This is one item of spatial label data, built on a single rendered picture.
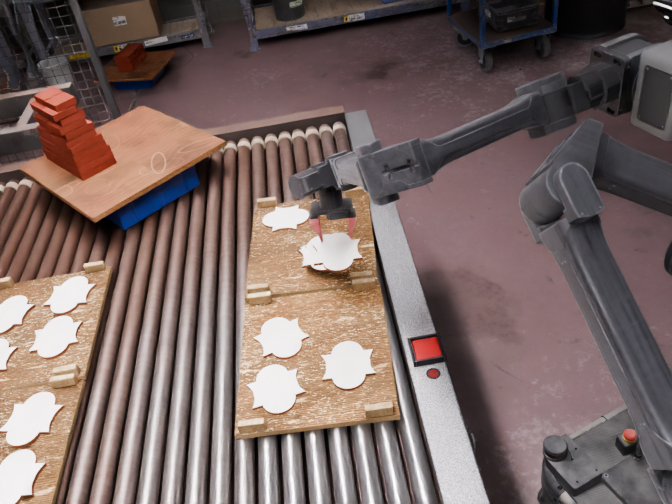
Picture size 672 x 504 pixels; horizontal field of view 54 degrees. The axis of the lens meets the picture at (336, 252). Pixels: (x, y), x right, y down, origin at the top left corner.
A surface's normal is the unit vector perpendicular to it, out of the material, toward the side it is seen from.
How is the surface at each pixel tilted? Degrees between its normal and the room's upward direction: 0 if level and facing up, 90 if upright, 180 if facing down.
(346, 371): 0
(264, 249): 0
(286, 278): 0
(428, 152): 61
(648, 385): 38
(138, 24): 90
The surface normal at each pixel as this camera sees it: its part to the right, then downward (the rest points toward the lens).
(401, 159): -0.54, 0.35
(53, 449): -0.14, -0.76
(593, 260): 0.14, -0.22
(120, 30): 0.12, 0.61
